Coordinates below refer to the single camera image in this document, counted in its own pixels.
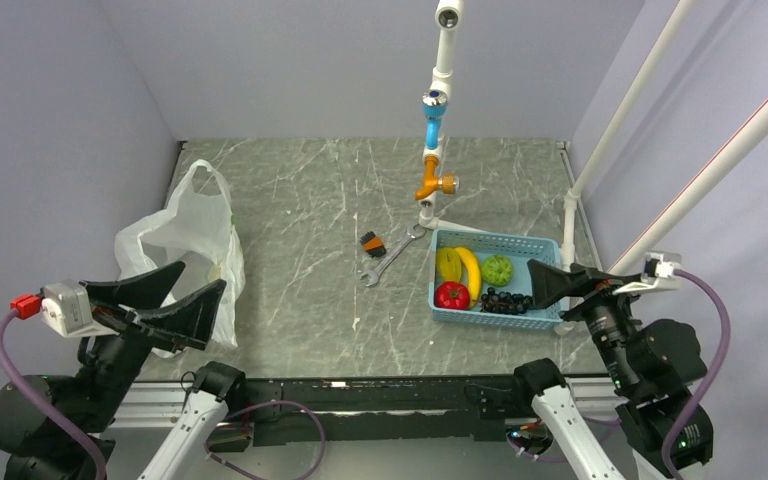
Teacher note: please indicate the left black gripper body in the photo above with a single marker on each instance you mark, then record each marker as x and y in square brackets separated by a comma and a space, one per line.
[113, 360]

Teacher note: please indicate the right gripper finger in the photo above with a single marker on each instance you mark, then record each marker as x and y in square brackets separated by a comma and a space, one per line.
[590, 279]
[551, 284]

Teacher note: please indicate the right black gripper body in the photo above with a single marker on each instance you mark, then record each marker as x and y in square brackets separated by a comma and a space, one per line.
[610, 319]

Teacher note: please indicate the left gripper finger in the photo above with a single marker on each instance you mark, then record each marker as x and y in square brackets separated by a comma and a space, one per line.
[144, 291]
[186, 324]

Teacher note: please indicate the dark fake grape bunch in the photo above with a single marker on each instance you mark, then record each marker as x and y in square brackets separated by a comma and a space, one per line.
[505, 303]

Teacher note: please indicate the green fake fruit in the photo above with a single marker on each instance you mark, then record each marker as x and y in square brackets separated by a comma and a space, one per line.
[497, 270]

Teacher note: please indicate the yellow fake banana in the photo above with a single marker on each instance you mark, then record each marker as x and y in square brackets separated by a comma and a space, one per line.
[474, 276]

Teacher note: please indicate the white plastic shopping bag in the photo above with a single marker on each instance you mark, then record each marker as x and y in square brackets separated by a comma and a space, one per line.
[197, 226]

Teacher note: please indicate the red fake fruit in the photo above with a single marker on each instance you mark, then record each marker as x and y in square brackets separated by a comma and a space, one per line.
[452, 295]

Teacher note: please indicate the yellow fake star fruit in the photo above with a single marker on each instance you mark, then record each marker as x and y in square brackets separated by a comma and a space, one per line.
[448, 265]

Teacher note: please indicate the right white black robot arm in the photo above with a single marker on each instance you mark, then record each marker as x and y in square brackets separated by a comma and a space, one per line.
[657, 371]

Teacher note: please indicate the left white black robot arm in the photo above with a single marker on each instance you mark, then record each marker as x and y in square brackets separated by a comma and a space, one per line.
[51, 426]

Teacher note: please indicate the light blue plastic basket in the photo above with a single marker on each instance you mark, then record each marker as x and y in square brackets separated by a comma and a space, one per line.
[519, 249]

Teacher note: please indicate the silver combination wrench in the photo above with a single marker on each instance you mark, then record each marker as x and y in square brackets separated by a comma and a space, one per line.
[372, 276]

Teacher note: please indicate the black orange hex key set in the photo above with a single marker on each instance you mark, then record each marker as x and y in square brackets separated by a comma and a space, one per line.
[372, 245]

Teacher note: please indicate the white blue orange pipe stand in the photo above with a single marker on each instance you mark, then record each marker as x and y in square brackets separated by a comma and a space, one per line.
[448, 18]

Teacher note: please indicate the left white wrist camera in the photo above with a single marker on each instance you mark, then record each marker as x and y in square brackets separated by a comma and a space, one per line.
[64, 307]

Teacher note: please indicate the white frame pole far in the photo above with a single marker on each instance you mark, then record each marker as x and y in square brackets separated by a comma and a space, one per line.
[572, 199]

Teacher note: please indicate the white frame pole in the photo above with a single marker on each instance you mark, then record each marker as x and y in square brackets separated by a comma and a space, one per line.
[572, 199]
[745, 139]

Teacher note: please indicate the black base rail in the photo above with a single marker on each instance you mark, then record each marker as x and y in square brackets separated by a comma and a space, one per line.
[478, 407]

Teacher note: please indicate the white frame pole near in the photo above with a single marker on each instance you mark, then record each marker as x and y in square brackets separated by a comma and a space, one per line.
[745, 139]

